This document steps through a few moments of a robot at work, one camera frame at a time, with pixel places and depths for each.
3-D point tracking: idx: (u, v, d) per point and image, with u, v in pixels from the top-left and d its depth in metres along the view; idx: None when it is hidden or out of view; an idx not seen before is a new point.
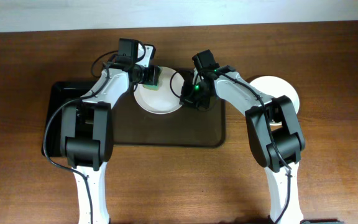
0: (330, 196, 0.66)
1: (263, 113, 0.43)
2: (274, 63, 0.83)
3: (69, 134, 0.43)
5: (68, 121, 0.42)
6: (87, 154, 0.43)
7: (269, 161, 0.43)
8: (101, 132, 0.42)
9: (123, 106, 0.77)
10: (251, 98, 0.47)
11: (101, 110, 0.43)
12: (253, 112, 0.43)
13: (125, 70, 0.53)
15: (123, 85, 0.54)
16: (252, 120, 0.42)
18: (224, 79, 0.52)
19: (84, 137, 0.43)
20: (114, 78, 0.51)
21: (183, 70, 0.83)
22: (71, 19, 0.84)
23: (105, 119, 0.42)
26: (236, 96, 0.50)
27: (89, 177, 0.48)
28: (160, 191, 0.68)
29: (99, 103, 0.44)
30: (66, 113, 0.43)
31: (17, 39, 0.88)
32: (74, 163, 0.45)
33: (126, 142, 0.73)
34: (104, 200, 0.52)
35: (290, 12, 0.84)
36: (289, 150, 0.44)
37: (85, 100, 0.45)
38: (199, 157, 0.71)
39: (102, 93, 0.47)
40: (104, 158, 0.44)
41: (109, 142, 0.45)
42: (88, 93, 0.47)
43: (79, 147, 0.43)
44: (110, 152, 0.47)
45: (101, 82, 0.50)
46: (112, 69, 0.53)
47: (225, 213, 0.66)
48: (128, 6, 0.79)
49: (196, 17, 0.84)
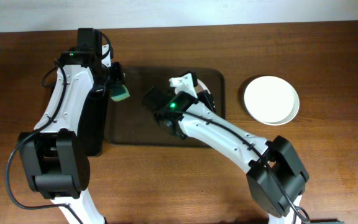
0: (331, 196, 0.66)
1: (266, 169, 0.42)
2: (274, 63, 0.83)
3: (35, 172, 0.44)
5: (31, 159, 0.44)
6: (61, 186, 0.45)
7: (281, 209, 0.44)
8: (71, 163, 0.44)
9: (124, 106, 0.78)
10: (238, 144, 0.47)
11: (63, 141, 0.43)
12: (257, 173, 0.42)
13: (84, 67, 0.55)
15: (89, 81, 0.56)
16: (258, 183, 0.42)
18: (191, 118, 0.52)
19: (55, 170, 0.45)
20: (70, 82, 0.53)
21: (183, 69, 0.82)
22: (72, 19, 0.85)
23: (68, 150, 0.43)
26: (218, 142, 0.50)
27: (70, 204, 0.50)
28: (160, 191, 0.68)
29: (60, 134, 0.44)
30: (27, 151, 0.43)
31: (18, 39, 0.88)
32: (51, 196, 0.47)
33: (125, 142, 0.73)
34: (92, 211, 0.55)
35: (289, 12, 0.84)
36: (295, 188, 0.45)
37: (43, 131, 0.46)
38: (199, 157, 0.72)
39: (62, 112, 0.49)
40: (79, 188, 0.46)
41: (82, 167, 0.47)
42: (45, 117, 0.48)
43: (48, 181, 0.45)
44: (87, 177, 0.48)
45: (59, 91, 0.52)
46: (69, 71, 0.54)
47: (225, 213, 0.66)
48: (128, 6, 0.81)
49: (196, 17, 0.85)
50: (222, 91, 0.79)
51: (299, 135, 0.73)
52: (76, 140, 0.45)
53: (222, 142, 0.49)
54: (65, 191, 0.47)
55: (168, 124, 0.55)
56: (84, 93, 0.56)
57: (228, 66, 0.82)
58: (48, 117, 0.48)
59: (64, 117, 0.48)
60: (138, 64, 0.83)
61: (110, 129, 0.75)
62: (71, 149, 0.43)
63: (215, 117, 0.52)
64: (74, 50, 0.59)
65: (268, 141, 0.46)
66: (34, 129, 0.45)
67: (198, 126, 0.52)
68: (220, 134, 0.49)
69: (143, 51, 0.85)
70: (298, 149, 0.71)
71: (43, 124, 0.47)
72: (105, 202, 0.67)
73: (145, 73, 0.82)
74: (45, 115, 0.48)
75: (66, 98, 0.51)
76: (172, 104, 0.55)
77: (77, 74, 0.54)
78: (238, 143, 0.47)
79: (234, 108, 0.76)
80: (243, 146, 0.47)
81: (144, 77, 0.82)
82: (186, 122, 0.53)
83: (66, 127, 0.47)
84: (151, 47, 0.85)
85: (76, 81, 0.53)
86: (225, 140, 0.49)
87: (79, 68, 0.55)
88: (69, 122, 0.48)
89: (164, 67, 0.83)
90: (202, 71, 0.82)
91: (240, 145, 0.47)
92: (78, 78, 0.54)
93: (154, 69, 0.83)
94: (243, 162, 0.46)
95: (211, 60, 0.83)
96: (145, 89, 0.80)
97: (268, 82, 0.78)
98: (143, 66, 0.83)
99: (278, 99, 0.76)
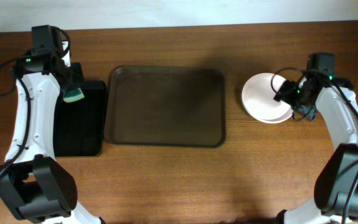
0: None
1: None
2: (274, 63, 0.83)
3: (18, 203, 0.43)
5: (10, 192, 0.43)
6: (48, 208, 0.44)
7: (332, 205, 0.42)
8: (53, 188, 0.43)
9: (123, 105, 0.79)
10: (353, 130, 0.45)
11: (38, 171, 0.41)
12: (350, 150, 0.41)
13: (46, 74, 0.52)
15: (55, 89, 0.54)
16: (344, 156, 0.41)
18: (336, 89, 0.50)
19: (35, 196, 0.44)
20: (34, 96, 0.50)
21: (183, 70, 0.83)
22: (72, 20, 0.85)
23: (47, 177, 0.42)
26: (338, 119, 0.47)
27: (63, 221, 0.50)
28: (160, 190, 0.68)
29: (34, 161, 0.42)
30: (2, 186, 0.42)
31: (19, 40, 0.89)
32: (39, 219, 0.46)
33: (127, 143, 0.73)
34: (87, 218, 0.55)
35: (289, 12, 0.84)
36: None
37: (15, 161, 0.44)
38: (199, 156, 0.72)
39: (32, 135, 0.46)
40: (67, 208, 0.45)
41: (66, 187, 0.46)
42: (13, 145, 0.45)
43: (33, 208, 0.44)
44: (73, 195, 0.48)
45: (25, 109, 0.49)
46: (29, 82, 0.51)
47: (225, 213, 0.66)
48: (128, 5, 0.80)
49: (197, 17, 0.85)
50: (222, 91, 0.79)
51: (299, 135, 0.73)
52: (55, 165, 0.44)
53: (345, 122, 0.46)
54: (53, 213, 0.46)
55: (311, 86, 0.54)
56: (53, 98, 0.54)
57: (228, 67, 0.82)
58: (18, 144, 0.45)
59: (35, 140, 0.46)
60: (137, 64, 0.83)
61: (110, 129, 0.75)
62: (52, 176, 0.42)
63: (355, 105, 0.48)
64: (32, 52, 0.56)
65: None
66: (5, 161, 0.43)
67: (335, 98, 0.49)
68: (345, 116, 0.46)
69: (143, 51, 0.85)
70: (298, 149, 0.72)
71: (15, 154, 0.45)
72: (105, 202, 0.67)
73: (145, 73, 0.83)
74: (13, 142, 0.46)
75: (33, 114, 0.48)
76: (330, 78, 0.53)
77: (39, 85, 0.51)
78: (357, 129, 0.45)
79: (233, 108, 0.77)
80: (357, 133, 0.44)
81: (143, 77, 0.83)
82: (332, 88, 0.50)
83: (39, 150, 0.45)
84: (151, 48, 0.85)
85: (39, 93, 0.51)
86: (349, 123, 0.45)
87: (40, 77, 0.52)
88: (41, 145, 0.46)
89: (165, 68, 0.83)
90: (202, 72, 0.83)
91: (355, 134, 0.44)
92: (41, 89, 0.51)
93: (154, 70, 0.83)
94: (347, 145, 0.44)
95: (211, 61, 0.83)
96: (145, 88, 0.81)
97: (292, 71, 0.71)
98: (143, 66, 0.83)
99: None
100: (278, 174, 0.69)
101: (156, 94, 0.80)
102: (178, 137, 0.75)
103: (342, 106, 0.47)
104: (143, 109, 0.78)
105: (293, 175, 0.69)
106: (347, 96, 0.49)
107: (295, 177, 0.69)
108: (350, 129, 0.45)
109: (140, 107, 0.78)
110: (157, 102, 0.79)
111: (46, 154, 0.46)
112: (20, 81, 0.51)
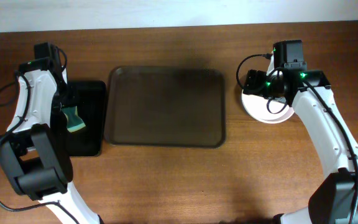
0: None
1: (352, 182, 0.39)
2: None
3: (17, 173, 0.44)
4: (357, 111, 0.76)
5: (11, 159, 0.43)
6: (45, 182, 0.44)
7: None
8: (50, 155, 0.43)
9: (122, 105, 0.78)
10: (339, 147, 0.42)
11: (36, 135, 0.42)
12: (341, 178, 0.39)
13: (45, 70, 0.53)
15: (52, 84, 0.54)
16: (337, 188, 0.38)
18: (312, 96, 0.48)
19: (34, 169, 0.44)
20: (34, 85, 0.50)
21: (183, 70, 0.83)
22: (72, 20, 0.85)
23: (46, 142, 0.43)
26: (322, 134, 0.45)
27: (59, 201, 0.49)
28: (160, 190, 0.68)
29: (33, 127, 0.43)
30: (5, 151, 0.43)
31: (18, 40, 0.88)
32: (38, 196, 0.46)
33: (126, 142, 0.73)
34: (82, 206, 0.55)
35: (289, 12, 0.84)
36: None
37: (17, 129, 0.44)
38: (198, 156, 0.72)
39: (31, 110, 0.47)
40: (64, 179, 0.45)
41: (64, 161, 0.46)
42: (15, 119, 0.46)
43: (31, 182, 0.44)
44: (71, 170, 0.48)
45: (25, 94, 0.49)
46: (30, 76, 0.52)
47: (225, 213, 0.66)
48: (128, 5, 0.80)
49: (196, 17, 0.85)
50: (222, 91, 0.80)
51: (299, 135, 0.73)
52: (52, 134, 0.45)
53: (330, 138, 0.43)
54: (51, 187, 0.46)
55: (286, 86, 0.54)
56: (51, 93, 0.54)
57: (227, 67, 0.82)
58: (18, 116, 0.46)
59: (34, 115, 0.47)
60: (137, 64, 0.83)
61: (110, 129, 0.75)
62: (50, 142, 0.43)
63: (337, 111, 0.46)
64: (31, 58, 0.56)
65: None
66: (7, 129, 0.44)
67: (315, 106, 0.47)
68: (329, 130, 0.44)
69: (143, 51, 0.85)
70: (297, 149, 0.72)
71: (15, 124, 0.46)
72: (105, 202, 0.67)
73: (145, 73, 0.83)
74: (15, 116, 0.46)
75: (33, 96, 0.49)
76: (303, 75, 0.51)
77: (39, 77, 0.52)
78: (344, 145, 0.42)
79: (233, 109, 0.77)
80: (345, 153, 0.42)
81: (142, 76, 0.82)
82: (309, 97, 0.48)
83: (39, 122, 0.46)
84: (151, 48, 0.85)
85: (39, 84, 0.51)
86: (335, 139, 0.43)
87: (39, 72, 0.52)
88: (40, 119, 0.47)
89: (164, 68, 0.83)
90: (201, 72, 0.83)
91: (343, 152, 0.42)
92: (41, 81, 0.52)
93: (154, 69, 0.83)
94: (334, 165, 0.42)
95: (211, 61, 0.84)
96: (143, 87, 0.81)
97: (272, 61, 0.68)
98: (143, 66, 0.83)
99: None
100: (278, 174, 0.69)
101: (156, 94, 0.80)
102: (178, 136, 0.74)
103: (324, 119, 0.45)
104: (142, 109, 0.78)
105: (293, 175, 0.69)
106: (326, 101, 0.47)
107: (295, 177, 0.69)
108: (337, 147, 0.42)
109: (140, 107, 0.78)
110: (156, 101, 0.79)
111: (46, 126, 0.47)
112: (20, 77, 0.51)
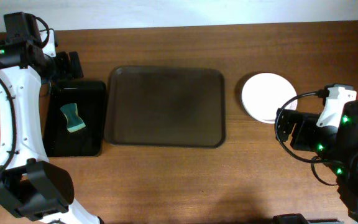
0: (330, 197, 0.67)
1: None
2: (274, 63, 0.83)
3: (15, 206, 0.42)
4: None
5: (5, 197, 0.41)
6: (45, 207, 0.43)
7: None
8: (51, 191, 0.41)
9: (122, 105, 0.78)
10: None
11: (34, 175, 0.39)
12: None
13: (23, 62, 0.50)
15: (35, 79, 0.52)
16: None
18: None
19: (32, 198, 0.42)
20: (15, 95, 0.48)
21: (183, 70, 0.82)
22: (72, 20, 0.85)
23: (45, 181, 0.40)
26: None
27: (61, 218, 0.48)
28: (160, 190, 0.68)
29: (29, 166, 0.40)
30: None
31: None
32: (37, 216, 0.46)
33: (126, 143, 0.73)
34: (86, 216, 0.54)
35: (289, 12, 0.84)
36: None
37: (9, 167, 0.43)
38: (199, 156, 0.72)
39: (22, 139, 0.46)
40: (66, 203, 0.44)
41: (64, 184, 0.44)
42: (4, 151, 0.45)
43: (32, 210, 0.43)
44: (71, 187, 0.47)
45: (7, 109, 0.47)
46: (6, 70, 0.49)
47: (225, 213, 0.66)
48: (128, 5, 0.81)
49: (197, 17, 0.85)
50: (222, 91, 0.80)
51: None
52: (50, 167, 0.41)
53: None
54: (51, 210, 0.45)
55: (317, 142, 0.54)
56: (36, 92, 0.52)
57: (227, 67, 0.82)
58: (8, 150, 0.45)
59: (24, 143, 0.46)
60: (137, 64, 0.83)
61: (110, 128, 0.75)
62: (50, 181, 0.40)
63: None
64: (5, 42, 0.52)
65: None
66: None
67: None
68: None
69: (143, 52, 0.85)
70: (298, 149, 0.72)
71: (5, 158, 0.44)
72: (105, 202, 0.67)
73: (145, 73, 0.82)
74: (4, 147, 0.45)
75: (20, 116, 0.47)
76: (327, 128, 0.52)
77: (20, 81, 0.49)
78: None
79: (233, 109, 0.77)
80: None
81: (142, 76, 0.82)
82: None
83: (30, 154, 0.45)
84: (151, 48, 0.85)
85: (22, 90, 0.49)
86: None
87: (18, 71, 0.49)
88: (31, 149, 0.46)
89: (164, 68, 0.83)
90: (201, 73, 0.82)
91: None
92: (22, 86, 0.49)
93: (154, 68, 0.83)
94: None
95: (210, 61, 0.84)
96: (144, 87, 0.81)
97: (340, 88, 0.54)
98: (143, 66, 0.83)
99: (332, 109, 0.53)
100: (278, 174, 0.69)
101: (156, 94, 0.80)
102: (179, 137, 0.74)
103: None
104: (142, 109, 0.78)
105: (293, 175, 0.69)
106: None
107: (296, 177, 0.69)
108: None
109: (140, 107, 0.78)
110: (156, 101, 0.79)
111: (36, 154, 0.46)
112: None
